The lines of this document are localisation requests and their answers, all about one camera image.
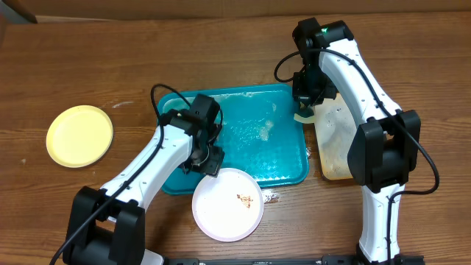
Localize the yellow plate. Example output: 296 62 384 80
46 105 113 168

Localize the green yellow sponge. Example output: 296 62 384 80
294 107 316 124

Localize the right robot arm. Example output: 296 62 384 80
292 18 421 264

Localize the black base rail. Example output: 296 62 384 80
161 254 426 265

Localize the pale pink plate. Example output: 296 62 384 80
192 168 264 242

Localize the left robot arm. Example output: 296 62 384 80
52 94 224 264

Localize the teal plastic tray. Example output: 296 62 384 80
157 83 310 196

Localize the black tray with soapy water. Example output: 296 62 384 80
314 93 356 180

